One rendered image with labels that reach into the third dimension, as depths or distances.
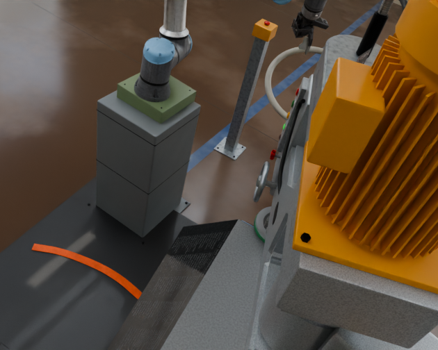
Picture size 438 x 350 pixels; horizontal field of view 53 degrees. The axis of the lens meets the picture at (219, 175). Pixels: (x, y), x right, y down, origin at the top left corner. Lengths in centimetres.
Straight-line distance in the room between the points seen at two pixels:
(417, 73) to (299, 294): 39
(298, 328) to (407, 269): 33
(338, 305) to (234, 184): 254
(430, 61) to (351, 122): 12
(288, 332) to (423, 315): 36
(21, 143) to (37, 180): 39
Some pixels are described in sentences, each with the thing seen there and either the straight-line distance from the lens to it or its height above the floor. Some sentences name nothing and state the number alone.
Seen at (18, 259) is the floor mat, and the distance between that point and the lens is 275.
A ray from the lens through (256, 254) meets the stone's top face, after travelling 182.
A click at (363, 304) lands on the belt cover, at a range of 78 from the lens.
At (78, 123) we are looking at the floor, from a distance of 358.
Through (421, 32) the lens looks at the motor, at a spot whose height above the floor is 207.
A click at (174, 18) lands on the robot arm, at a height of 129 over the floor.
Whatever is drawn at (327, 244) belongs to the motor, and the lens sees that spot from 74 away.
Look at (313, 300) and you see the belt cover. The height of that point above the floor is 164.
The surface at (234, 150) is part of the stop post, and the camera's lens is 353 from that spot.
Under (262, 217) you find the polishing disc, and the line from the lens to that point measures 187.
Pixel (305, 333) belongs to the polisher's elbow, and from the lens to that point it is 103.
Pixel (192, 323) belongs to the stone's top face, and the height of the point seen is 84.
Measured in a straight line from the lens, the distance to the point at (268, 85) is 213.
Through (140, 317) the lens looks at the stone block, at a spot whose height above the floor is 70.
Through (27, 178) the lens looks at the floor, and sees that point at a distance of 317.
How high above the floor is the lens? 226
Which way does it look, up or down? 43 degrees down
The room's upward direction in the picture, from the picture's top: 16 degrees clockwise
